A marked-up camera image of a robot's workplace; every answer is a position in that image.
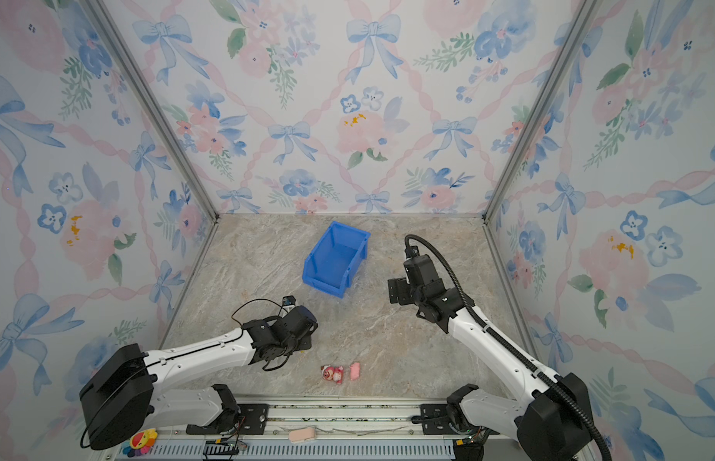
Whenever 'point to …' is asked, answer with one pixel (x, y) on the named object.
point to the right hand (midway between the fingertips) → (407, 279)
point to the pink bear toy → (335, 374)
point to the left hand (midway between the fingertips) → (308, 332)
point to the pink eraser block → (355, 371)
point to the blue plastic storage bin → (331, 262)
